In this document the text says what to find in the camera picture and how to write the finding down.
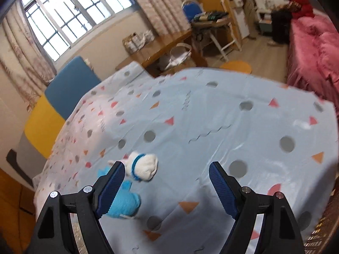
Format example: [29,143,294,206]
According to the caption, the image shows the yellow round stool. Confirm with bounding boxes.
[220,60,252,74]

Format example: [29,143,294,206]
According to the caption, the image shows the ornate gold tissue box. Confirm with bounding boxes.
[304,207,338,254]

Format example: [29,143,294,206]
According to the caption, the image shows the wooden desk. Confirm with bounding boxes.
[115,30,207,70]

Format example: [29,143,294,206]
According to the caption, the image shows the bags on desk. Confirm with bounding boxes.
[122,30,155,54]

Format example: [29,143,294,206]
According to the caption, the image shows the blue plush toy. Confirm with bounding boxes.
[106,179,141,218]

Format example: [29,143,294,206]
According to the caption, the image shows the window with grille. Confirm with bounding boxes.
[21,0,136,61]

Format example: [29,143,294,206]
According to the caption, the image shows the pink bed cover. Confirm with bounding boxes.
[287,15,338,109]

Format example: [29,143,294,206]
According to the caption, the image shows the beige patterned curtain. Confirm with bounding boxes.
[135,0,191,36]

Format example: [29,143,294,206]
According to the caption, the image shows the grey yellow blue sofa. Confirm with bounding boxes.
[6,56,101,187]

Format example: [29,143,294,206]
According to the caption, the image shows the blue folding chair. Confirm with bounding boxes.
[182,0,203,22]

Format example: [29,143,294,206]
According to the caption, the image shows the white glove blue stripe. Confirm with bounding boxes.
[120,151,158,182]

